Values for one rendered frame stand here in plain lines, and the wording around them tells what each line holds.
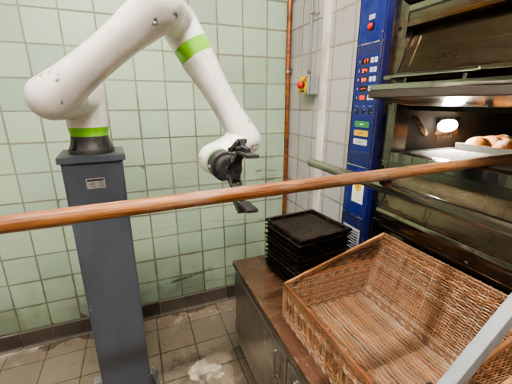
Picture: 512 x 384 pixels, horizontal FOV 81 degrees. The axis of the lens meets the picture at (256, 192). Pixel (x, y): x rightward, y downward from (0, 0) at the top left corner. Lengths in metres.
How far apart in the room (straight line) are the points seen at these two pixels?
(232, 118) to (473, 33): 0.76
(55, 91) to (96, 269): 0.63
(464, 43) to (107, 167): 1.21
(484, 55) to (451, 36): 0.15
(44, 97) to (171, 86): 0.93
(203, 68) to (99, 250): 0.74
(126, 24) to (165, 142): 1.00
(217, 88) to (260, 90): 0.96
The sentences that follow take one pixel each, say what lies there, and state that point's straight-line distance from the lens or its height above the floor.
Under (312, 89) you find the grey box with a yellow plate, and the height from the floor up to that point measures 1.44.
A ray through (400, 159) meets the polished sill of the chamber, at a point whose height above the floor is 1.16.
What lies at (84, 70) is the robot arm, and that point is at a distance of 0.98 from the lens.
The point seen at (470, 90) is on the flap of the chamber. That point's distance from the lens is 0.97.
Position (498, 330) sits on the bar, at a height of 1.05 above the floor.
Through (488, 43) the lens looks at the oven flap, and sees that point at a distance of 1.15.
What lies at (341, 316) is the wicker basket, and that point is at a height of 0.59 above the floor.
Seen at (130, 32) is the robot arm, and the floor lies 1.54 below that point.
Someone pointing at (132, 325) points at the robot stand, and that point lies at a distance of 1.44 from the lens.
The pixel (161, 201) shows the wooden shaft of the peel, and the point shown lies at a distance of 0.59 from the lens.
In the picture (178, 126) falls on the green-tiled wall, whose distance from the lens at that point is 1.84.
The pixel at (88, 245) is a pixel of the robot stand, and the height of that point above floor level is 0.88.
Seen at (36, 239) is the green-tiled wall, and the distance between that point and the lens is 2.03.
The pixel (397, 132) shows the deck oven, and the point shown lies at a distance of 1.34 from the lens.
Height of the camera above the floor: 1.37
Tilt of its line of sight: 17 degrees down
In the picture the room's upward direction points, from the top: straight up
